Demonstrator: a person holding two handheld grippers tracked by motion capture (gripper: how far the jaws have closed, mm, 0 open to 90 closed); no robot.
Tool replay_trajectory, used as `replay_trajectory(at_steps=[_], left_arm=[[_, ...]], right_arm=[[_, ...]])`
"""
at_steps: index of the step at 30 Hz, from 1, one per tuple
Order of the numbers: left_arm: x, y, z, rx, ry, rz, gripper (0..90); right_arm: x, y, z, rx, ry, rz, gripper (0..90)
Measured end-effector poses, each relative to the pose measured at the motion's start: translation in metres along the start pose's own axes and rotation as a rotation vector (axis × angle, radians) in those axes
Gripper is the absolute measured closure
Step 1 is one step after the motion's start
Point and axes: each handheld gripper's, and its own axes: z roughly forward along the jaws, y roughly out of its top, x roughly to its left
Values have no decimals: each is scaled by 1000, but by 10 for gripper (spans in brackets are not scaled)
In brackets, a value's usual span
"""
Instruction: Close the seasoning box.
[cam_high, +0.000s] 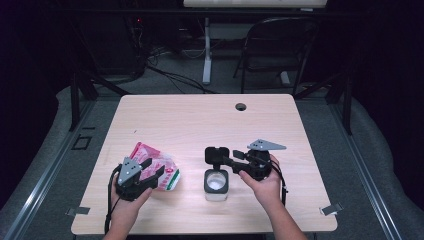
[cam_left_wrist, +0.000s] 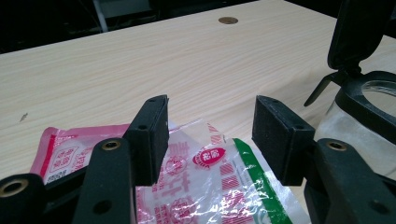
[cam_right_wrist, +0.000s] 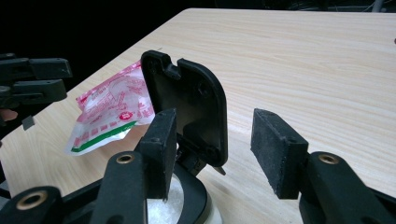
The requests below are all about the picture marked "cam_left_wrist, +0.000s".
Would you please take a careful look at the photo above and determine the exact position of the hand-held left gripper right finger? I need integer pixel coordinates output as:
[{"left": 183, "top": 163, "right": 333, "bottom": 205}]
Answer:
[{"left": 250, "top": 94, "right": 317, "bottom": 187}]

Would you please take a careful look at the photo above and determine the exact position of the red and white plastic bag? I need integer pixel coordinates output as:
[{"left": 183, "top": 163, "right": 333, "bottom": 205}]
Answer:
[{"left": 29, "top": 119, "right": 313, "bottom": 224}]

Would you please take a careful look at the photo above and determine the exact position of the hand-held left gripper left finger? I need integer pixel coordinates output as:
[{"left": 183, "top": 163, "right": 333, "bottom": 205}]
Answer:
[{"left": 121, "top": 94, "right": 170, "bottom": 187}]

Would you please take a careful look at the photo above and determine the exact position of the round table cable hole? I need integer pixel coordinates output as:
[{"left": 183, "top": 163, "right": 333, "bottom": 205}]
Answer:
[{"left": 217, "top": 16, "right": 240, "bottom": 26}]

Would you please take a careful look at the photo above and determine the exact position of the white desk leg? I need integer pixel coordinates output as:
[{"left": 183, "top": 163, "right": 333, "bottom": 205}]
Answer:
[{"left": 92, "top": 0, "right": 109, "bottom": 34}]

